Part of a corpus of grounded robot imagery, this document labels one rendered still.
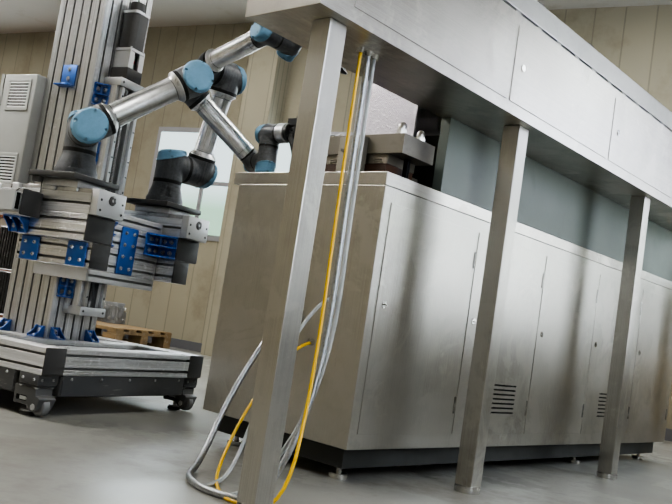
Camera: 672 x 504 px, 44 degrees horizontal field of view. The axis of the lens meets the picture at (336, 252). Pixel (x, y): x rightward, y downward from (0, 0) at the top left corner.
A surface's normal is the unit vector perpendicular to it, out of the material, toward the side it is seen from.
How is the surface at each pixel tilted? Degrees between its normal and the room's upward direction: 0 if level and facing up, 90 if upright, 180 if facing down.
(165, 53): 90
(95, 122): 95
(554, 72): 90
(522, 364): 90
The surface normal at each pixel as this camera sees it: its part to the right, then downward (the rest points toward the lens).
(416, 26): 0.75, 0.06
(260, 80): -0.46, -0.15
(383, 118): -0.65, -0.16
